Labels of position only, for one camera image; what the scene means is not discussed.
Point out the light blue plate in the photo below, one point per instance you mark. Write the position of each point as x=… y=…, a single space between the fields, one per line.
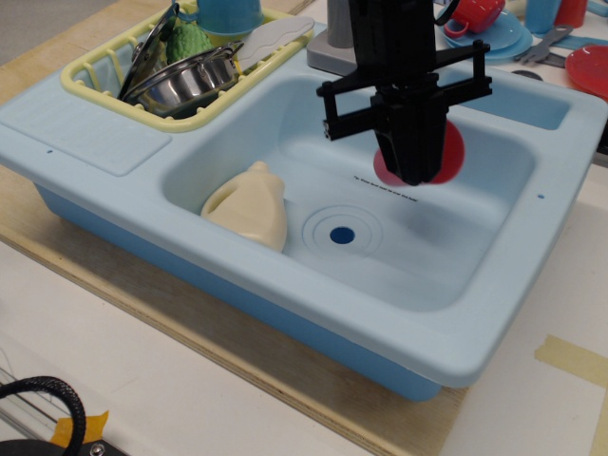
x=507 y=39

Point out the red plastic cup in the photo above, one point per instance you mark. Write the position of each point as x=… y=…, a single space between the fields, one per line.
x=452 y=162

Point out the red tumbler cup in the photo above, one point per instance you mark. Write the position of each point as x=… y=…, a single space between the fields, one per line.
x=571 y=13

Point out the grey toy faucet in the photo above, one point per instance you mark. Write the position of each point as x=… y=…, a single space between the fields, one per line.
x=332 y=50

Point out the blue drain plug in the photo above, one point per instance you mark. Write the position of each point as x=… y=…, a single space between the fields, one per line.
x=342 y=235

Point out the blue cup in rack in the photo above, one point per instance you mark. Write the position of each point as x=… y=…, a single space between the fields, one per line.
x=225 y=17

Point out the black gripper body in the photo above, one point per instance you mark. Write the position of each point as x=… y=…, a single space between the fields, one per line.
x=401 y=80

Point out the blue tumbler cup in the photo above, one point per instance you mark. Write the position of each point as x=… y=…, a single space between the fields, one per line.
x=539 y=15

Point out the red plate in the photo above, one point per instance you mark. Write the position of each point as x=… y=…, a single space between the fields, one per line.
x=587 y=69

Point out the cream toy detergent bottle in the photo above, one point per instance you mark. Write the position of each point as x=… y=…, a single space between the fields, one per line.
x=251 y=204

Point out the grey toy knife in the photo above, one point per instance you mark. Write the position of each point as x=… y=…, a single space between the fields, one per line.
x=267 y=38

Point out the metal pot lid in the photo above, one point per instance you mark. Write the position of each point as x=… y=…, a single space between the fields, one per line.
x=147 y=55

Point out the orange tape piece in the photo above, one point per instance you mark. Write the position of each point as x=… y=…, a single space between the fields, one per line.
x=94 y=428

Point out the yellow masking tape strip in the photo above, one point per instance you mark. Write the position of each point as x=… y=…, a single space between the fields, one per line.
x=573 y=359

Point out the stainless steel pot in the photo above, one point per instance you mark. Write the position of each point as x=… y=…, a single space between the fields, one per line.
x=180 y=89

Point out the green toy vegetable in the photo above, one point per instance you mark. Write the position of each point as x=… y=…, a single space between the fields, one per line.
x=185 y=41

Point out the grey toy fork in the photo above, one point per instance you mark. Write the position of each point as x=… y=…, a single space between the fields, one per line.
x=541 y=50

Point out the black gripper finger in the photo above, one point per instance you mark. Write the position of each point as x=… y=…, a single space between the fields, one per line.
x=430 y=138
x=394 y=138

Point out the red mug with handle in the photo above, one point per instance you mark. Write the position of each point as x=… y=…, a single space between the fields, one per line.
x=473 y=16

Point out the light blue toy sink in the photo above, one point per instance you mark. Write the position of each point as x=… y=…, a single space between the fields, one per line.
x=425 y=293

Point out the yellow dish drying rack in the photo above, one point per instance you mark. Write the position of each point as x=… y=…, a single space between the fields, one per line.
x=97 y=77

